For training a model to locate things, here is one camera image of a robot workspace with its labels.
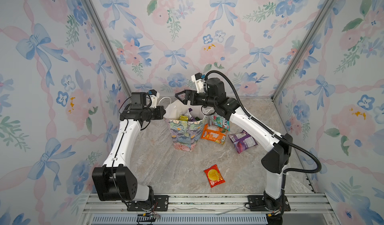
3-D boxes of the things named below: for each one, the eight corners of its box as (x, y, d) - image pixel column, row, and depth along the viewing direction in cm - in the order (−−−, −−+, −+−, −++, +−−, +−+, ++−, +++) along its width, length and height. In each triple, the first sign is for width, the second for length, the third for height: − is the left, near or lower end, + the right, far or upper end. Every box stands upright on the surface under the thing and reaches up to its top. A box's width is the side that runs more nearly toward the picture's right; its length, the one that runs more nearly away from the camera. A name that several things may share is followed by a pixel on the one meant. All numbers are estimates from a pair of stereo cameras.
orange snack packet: (200, 138, 99) (200, 136, 97) (204, 125, 106) (205, 122, 103) (224, 144, 96) (225, 142, 94) (227, 130, 103) (227, 128, 101)
